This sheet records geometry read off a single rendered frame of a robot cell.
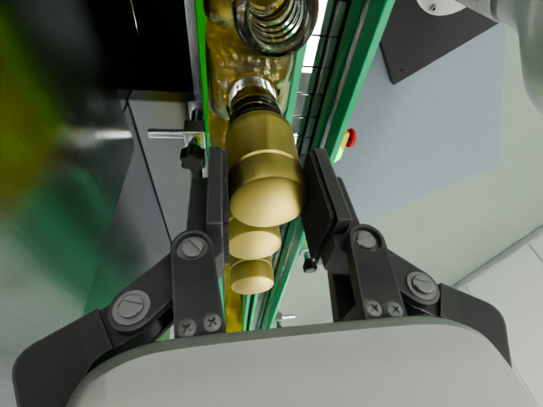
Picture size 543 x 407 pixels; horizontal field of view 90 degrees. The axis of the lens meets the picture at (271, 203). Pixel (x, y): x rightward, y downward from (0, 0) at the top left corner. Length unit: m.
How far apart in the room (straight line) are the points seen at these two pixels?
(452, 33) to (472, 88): 0.22
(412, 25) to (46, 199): 0.74
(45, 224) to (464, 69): 0.93
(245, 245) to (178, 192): 0.39
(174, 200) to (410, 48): 0.64
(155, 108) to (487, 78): 0.87
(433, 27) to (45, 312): 0.81
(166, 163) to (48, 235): 0.32
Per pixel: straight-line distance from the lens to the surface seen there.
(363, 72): 0.34
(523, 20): 0.56
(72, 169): 0.23
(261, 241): 0.16
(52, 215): 0.21
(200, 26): 0.30
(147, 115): 0.45
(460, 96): 1.00
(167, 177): 0.52
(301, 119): 0.45
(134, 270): 0.45
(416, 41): 0.80
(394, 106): 0.91
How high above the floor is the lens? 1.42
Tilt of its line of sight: 39 degrees down
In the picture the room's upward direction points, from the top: 171 degrees clockwise
